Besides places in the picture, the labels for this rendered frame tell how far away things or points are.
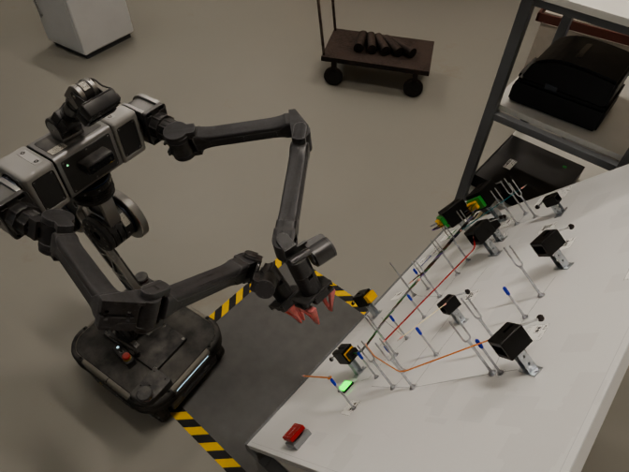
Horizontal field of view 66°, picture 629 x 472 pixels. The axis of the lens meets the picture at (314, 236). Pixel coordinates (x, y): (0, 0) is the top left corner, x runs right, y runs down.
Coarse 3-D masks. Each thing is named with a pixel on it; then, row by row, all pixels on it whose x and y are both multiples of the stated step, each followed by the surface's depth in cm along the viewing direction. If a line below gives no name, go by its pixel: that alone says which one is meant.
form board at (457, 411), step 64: (576, 192) 148; (448, 256) 174; (512, 256) 138; (576, 256) 114; (448, 320) 129; (512, 320) 108; (576, 320) 93; (320, 384) 149; (384, 384) 122; (448, 384) 103; (512, 384) 89; (576, 384) 79; (256, 448) 139; (320, 448) 115; (384, 448) 98; (448, 448) 85; (512, 448) 76; (576, 448) 68
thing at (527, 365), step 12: (516, 324) 88; (492, 336) 89; (504, 336) 87; (516, 336) 86; (528, 336) 87; (504, 348) 86; (516, 348) 86; (516, 360) 89; (528, 360) 88; (528, 372) 89
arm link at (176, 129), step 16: (288, 112) 148; (176, 128) 147; (192, 128) 146; (208, 128) 149; (224, 128) 149; (240, 128) 148; (256, 128) 148; (272, 128) 148; (288, 128) 148; (176, 144) 146; (208, 144) 149; (224, 144) 150
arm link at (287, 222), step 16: (304, 128) 142; (304, 144) 141; (288, 160) 140; (304, 160) 139; (288, 176) 136; (304, 176) 138; (288, 192) 133; (288, 208) 130; (288, 224) 126; (272, 240) 124
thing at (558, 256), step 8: (544, 232) 114; (552, 232) 111; (536, 240) 113; (544, 240) 111; (552, 240) 111; (560, 240) 112; (536, 248) 114; (544, 248) 111; (552, 248) 111; (544, 256) 113; (552, 256) 114; (560, 256) 113; (560, 264) 115; (568, 264) 112
